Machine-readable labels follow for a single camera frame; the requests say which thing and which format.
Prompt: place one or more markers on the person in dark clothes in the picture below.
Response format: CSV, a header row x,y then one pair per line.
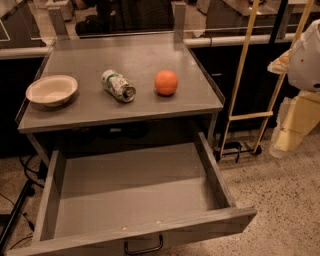
x,y
121,16

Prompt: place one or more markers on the orange fruit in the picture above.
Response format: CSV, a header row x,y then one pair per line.
x,y
166,82

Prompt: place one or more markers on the yellow hand truck frame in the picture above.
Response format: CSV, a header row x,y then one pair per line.
x,y
249,78

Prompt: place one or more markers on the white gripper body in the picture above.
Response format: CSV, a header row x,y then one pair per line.
x,y
306,65

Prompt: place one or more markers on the white paper bowl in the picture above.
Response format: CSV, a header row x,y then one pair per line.
x,y
52,91

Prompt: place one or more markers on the crushed green white can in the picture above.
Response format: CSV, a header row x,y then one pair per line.
x,y
118,86

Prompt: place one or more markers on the black drawer handle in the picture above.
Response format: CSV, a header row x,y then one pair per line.
x,y
143,251

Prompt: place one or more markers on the white horizontal rail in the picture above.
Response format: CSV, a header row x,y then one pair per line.
x,y
148,40

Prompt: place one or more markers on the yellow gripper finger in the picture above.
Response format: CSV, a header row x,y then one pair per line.
x,y
296,118
280,65

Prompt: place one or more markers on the open grey top drawer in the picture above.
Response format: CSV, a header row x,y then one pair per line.
x,y
91,205

